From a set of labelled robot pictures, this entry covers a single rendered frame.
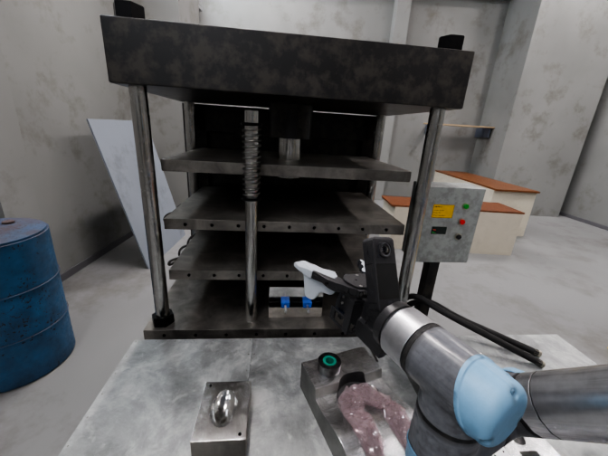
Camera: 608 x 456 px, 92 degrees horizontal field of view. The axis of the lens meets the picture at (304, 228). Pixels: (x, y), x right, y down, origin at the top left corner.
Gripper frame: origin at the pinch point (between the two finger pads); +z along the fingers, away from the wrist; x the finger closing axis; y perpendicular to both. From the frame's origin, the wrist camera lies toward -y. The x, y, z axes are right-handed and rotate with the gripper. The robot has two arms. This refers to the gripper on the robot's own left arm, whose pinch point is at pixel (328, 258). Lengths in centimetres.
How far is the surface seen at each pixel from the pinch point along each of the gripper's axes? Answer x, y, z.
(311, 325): 42, 62, 60
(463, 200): 106, -10, 45
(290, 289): 32, 47, 69
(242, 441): -6, 61, 13
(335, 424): 19, 55, 5
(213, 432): -13, 61, 18
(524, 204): 580, 4, 239
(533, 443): 67, 48, -23
